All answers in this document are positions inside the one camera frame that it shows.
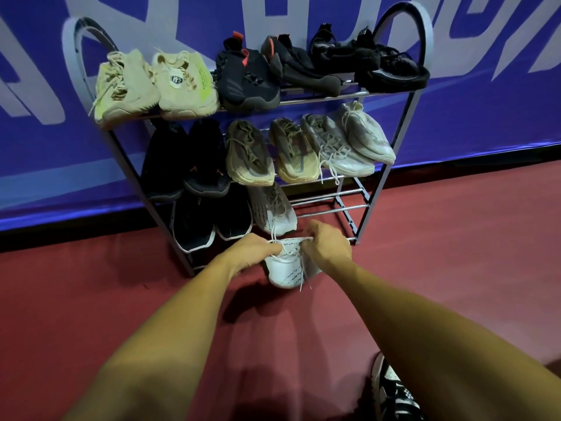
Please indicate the blue printed wall banner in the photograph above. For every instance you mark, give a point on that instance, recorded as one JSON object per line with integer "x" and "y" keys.
{"x": 482, "y": 105}

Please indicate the person's right hand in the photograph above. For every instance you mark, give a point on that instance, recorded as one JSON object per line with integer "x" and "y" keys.
{"x": 326, "y": 247}

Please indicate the person's right forearm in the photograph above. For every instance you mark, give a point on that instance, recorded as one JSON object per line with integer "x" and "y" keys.
{"x": 447, "y": 346}

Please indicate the grey white sneaker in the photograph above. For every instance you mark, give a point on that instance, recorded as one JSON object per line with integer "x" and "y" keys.
{"x": 368, "y": 133}
{"x": 339, "y": 149}

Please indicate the black green sneaker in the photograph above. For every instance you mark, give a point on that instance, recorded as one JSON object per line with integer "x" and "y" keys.
{"x": 193, "y": 223}
{"x": 234, "y": 214}

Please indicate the grey metal shoe rack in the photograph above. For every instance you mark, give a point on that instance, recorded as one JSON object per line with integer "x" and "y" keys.
{"x": 69, "y": 52}

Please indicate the white knit sneaker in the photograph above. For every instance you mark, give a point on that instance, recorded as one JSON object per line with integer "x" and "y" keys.
{"x": 271, "y": 210}
{"x": 285, "y": 269}

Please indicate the beige sneaker green stripe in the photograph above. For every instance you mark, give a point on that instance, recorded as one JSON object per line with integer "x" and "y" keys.
{"x": 186, "y": 87}

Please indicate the black white worn shoe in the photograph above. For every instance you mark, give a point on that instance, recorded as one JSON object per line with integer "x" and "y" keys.
{"x": 394, "y": 394}

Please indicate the black shoe orange marks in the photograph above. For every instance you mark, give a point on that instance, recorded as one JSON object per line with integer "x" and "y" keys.
{"x": 164, "y": 166}

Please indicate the black orange sneaker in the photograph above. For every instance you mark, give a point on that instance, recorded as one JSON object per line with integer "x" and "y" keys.
{"x": 206, "y": 162}

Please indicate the beige knit sneaker plain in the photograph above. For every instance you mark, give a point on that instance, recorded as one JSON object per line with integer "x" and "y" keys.
{"x": 127, "y": 92}

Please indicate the person's left forearm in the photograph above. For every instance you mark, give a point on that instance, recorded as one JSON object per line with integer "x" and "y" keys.
{"x": 158, "y": 346}

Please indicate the tan chunky sneaker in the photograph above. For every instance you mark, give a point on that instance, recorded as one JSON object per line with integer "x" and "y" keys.
{"x": 296, "y": 157}
{"x": 250, "y": 157}

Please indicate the plain black shoe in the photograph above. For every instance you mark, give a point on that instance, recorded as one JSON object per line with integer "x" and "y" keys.
{"x": 399, "y": 76}

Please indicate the person's left hand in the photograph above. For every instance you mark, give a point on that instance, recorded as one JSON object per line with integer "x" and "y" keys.
{"x": 247, "y": 254}

